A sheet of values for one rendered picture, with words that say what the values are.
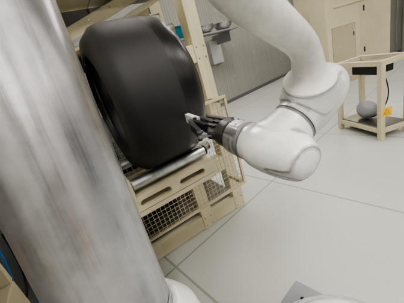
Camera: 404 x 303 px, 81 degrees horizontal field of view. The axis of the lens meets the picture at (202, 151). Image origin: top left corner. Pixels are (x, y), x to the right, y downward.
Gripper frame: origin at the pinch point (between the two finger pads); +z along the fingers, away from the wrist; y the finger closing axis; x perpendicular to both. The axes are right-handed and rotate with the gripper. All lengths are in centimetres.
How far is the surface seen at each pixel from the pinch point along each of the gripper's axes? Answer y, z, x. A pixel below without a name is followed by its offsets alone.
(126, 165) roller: 18, 42, 25
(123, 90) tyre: 15.8, 8.6, -13.3
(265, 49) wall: -534, 472, 70
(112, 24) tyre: 8.7, 23.3, -31.2
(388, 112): -229, 29, 82
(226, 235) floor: -31, 47, 116
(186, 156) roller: -1.2, 14.6, 19.7
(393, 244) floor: -92, -34, 104
